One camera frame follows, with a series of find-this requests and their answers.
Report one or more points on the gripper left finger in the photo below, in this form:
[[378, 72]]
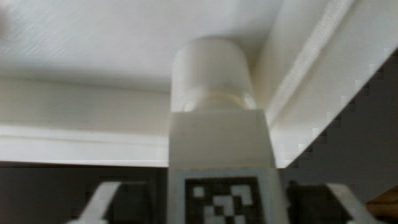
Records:
[[120, 204]]

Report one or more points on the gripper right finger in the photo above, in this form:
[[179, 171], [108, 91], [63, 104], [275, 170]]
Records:
[[325, 204]]

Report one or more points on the white table leg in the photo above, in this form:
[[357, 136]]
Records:
[[223, 186]]

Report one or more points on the white square tabletop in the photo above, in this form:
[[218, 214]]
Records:
[[87, 70]]

